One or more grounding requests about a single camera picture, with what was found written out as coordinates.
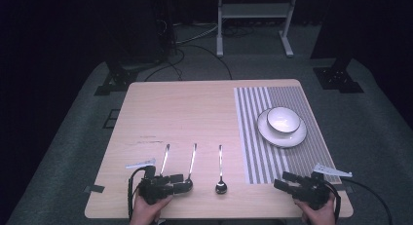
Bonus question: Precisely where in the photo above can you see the grey striped placemat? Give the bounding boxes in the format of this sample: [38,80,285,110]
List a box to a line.
[233,86,343,186]

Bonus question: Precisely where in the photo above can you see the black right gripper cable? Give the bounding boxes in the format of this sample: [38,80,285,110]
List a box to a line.
[322,176,394,225]

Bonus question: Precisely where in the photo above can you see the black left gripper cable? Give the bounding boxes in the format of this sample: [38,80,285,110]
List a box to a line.
[128,166,148,221]

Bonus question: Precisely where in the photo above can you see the grey tape piece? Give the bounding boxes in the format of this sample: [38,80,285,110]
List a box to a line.
[334,183,355,194]
[84,184,106,194]

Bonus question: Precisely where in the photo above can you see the black floor cable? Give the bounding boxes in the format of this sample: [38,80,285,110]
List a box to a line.
[143,44,234,83]

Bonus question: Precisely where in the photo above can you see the person's right hand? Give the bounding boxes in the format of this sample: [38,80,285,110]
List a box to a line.
[293,191,337,225]

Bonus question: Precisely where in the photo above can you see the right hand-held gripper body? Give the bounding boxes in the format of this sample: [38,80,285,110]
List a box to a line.
[291,164,354,211]

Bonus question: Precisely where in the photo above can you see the person's left hand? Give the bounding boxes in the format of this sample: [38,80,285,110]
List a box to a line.
[129,189,173,225]

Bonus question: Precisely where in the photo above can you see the white plate with dark rim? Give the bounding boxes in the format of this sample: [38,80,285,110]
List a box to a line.
[256,107,308,149]

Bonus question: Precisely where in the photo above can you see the white metal stand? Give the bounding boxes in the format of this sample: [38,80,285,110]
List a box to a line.
[215,0,299,58]

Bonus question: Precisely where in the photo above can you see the white bowl with dark rim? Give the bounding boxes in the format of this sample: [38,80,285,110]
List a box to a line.
[266,106,302,134]

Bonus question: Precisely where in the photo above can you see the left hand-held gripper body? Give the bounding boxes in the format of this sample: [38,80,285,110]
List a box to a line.
[125,158,175,206]

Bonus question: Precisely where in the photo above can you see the black stand base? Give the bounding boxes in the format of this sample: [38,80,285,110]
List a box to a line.
[312,54,365,94]
[94,57,140,97]

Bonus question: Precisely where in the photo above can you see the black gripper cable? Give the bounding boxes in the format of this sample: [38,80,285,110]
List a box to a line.
[322,176,394,225]
[128,166,148,221]

